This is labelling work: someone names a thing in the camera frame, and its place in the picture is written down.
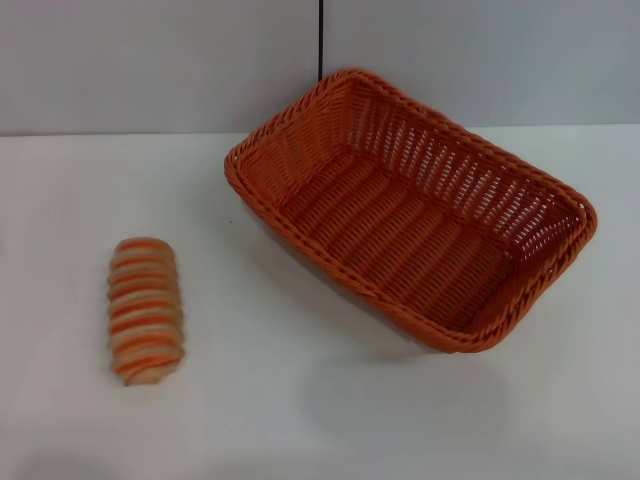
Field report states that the orange woven plastic basket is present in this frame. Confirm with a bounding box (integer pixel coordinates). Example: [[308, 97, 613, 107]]
[[223, 67, 600, 355]]

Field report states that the orange striped bread roll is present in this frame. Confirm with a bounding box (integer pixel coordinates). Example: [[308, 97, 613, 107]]
[[107, 236, 189, 389]]

